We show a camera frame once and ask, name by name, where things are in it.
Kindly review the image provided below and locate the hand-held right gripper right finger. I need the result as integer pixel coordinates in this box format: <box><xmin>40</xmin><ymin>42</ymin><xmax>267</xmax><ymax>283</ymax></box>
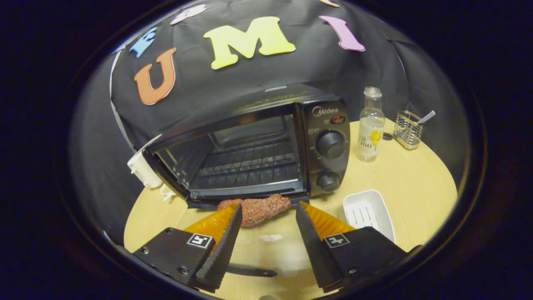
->
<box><xmin>296</xmin><ymin>201</ymin><xmax>421</xmax><ymax>293</ymax></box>

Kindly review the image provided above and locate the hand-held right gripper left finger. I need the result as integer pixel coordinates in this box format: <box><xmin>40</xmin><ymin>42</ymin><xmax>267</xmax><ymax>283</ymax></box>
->
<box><xmin>132</xmin><ymin>203</ymin><xmax>243</xmax><ymax>293</ymax></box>

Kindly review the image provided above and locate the brown meat piece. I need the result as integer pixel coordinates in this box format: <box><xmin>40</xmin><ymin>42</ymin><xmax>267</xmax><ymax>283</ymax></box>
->
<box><xmin>217</xmin><ymin>194</ymin><xmax>292</xmax><ymax>228</ymax></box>

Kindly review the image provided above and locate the black electric oven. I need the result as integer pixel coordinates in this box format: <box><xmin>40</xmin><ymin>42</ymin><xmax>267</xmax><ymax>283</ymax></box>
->
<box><xmin>142</xmin><ymin>85</ymin><xmax>351</xmax><ymax>278</ymax></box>

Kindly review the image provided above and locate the white rectangular dish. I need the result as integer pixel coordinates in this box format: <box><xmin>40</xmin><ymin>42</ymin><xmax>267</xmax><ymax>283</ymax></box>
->
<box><xmin>342</xmin><ymin>190</ymin><xmax>396</xmax><ymax>243</ymax></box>

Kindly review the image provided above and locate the white toaster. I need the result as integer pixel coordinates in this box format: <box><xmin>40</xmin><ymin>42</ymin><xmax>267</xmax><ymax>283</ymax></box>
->
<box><xmin>127</xmin><ymin>134</ymin><xmax>164</xmax><ymax>189</ymax></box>

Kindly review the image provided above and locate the clear glass bottle yellow label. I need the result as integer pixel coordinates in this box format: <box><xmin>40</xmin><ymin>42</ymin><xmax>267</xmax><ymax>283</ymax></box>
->
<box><xmin>356</xmin><ymin>87</ymin><xmax>386</xmax><ymax>162</ymax></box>

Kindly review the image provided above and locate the metal wire basket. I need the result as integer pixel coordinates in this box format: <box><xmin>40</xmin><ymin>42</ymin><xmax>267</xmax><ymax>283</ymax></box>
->
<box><xmin>394</xmin><ymin>110</ymin><xmax>424</xmax><ymax>150</ymax></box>

